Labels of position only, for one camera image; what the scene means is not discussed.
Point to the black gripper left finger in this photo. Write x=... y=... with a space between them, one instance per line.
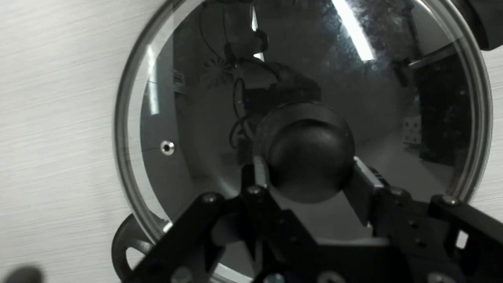
x=236 y=226

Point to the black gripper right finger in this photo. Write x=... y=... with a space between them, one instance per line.
x=435 y=237

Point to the glass lid with black knob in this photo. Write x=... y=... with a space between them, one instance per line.
x=210 y=105

